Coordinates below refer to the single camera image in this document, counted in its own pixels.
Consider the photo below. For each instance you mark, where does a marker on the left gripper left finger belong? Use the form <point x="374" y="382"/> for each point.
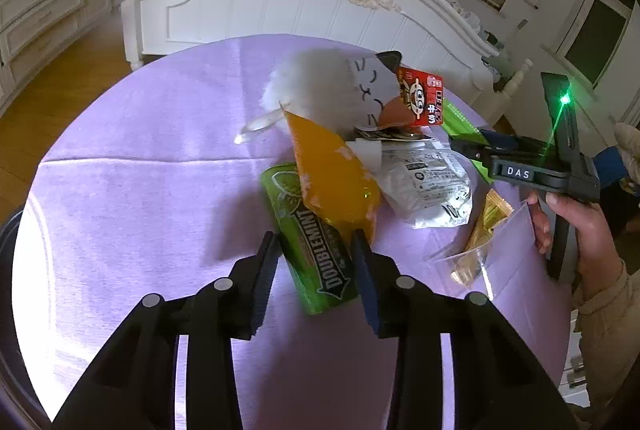
<point x="232" y="307"/>

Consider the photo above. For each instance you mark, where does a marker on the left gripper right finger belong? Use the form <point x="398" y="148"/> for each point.
<point x="402" y="308"/>

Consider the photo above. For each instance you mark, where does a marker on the green Doublemint gum pack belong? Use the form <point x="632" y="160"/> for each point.
<point x="319" y="263"/>

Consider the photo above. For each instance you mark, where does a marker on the orange snack wrapper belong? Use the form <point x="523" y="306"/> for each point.
<point x="335" y="185"/>

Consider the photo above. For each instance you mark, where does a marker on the red snack box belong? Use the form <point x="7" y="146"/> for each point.
<point x="423" y="95"/>

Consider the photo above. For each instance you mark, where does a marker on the white plush cat toy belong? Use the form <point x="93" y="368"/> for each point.
<point x="341" y="92"/>

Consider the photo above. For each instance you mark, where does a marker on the clear plastic bag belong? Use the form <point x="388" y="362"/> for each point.
<point x="489" y="267"/>

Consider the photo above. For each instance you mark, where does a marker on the black trash bin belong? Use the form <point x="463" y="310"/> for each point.
<point x="20" y="407"/>

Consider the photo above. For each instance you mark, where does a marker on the person right hand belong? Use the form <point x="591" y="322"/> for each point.
<point x="599" y="264"/>

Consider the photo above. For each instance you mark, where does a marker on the window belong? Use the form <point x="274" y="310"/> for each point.
<point x="593" y="38"/>

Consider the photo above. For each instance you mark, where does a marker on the purple tablecloth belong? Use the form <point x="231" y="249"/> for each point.
<point x="147" y="191"/>

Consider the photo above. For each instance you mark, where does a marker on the white bed frame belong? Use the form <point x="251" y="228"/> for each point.
<point x="430" y="34"/>

